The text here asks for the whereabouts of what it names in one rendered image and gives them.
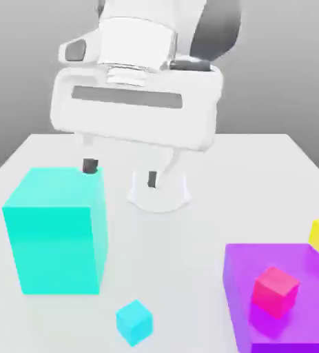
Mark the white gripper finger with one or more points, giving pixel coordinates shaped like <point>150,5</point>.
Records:
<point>152,179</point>
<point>89,165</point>

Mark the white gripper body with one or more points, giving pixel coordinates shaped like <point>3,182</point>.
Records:
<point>131,121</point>

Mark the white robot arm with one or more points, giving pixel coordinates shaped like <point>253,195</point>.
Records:
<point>137,38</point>

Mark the small cyan cube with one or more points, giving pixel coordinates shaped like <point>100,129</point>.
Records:
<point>134,322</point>

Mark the small pink cube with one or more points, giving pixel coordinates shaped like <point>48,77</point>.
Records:
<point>275,292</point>

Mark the large turquoise box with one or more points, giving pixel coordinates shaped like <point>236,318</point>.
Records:
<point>51,234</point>

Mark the large purple box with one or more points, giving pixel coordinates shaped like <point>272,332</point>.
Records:
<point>299,325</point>

